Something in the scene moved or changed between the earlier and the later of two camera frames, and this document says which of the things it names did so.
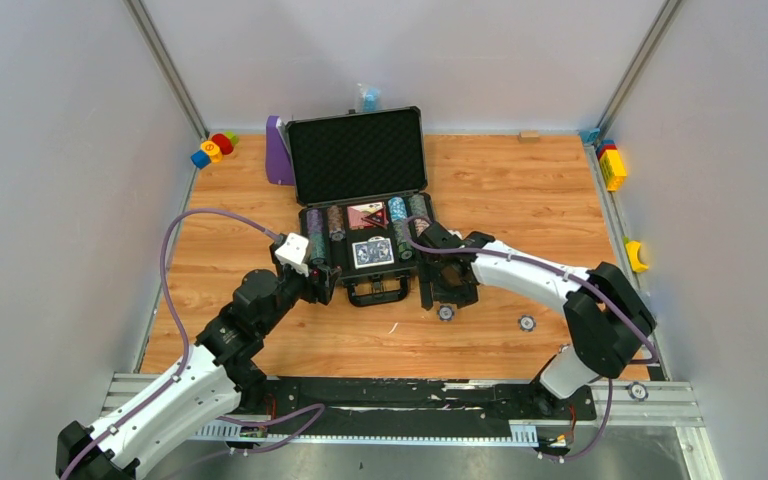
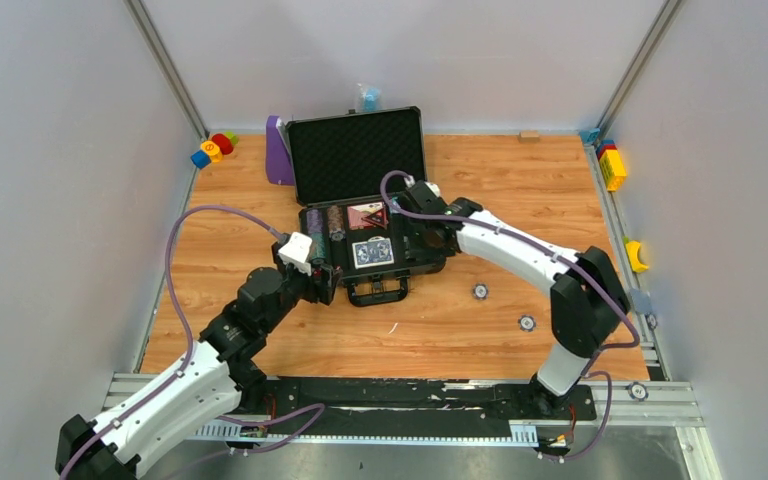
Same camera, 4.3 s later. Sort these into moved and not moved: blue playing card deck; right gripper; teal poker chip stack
Moved: right gripper
Not moved: blue playing card deck; teal poker chip stack
